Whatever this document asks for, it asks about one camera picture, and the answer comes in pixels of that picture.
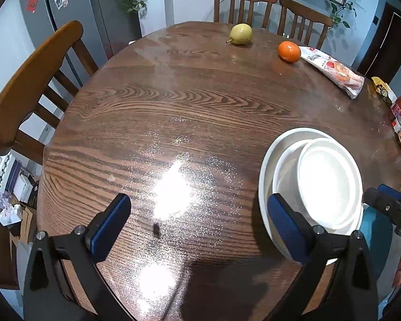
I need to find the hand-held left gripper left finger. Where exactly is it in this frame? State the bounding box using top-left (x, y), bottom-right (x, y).
top-left (23, 193), bottom-right (132, 321)

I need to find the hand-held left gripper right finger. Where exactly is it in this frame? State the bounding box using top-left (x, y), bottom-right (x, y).
top-left (267, 193), bottom-right (378, 321)

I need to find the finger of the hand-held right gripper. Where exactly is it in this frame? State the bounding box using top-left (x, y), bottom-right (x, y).
top-left (364, 187), bottom-right (401, 224)
top-left (378, 184), bottom-right (401, 204)

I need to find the teal plate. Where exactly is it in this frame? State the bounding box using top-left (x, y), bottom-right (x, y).
top-left (359, 205), bottom-right (394, 295)

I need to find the large grey-white bowl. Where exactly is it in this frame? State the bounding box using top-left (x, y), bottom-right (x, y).
top-left (258, 127), bottom-right (365, 266)

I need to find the medium white bowl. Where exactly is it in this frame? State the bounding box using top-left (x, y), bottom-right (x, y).
top-left (272, 139), bottom-right (363, 238)

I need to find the small deep white bowl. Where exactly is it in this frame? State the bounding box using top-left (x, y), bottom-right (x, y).
top-left (297, 138), bottom-right (363, 231)

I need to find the brown cardboard piece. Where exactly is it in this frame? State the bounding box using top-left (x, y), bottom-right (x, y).
top-left (18, 204), bottom-right (37, 244)

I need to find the white carton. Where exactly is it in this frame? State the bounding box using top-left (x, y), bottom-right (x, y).
top-left (13, 174), bottom-right (41, 208)

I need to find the crumpled white plastic bag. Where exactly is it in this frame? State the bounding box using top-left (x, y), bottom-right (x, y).
top-left (0, 205), bottom-right (22, 226)

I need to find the yellow snack packet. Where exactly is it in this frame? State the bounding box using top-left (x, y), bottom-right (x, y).
top-left (372, 77), bottom-right (398, 102)

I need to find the white patterned box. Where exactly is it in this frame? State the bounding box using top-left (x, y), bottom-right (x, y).
top-left (0, 154), bottom-right (21, 194)

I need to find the white snack bag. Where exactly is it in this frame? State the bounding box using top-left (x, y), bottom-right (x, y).
top-left (299, 46), bottom-right (365, 99)

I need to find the dark wooden door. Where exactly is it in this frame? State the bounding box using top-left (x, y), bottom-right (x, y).
top-left (356, 2), bottom-right (401, 86)

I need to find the orange tangerine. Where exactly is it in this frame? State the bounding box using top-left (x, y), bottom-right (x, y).
top-left (278, 41), bottom-right (302, 63)

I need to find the small-leaved green plant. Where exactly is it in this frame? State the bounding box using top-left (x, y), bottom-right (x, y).
top-left (326, 0), bottom-right (360, 29)

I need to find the green pear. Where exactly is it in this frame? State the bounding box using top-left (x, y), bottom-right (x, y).
top-left (225, 23), bottom-right (253, 45)

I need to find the grey refrigerator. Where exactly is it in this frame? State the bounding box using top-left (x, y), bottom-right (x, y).
top-left (18, 0), bottom-right (144, 84)

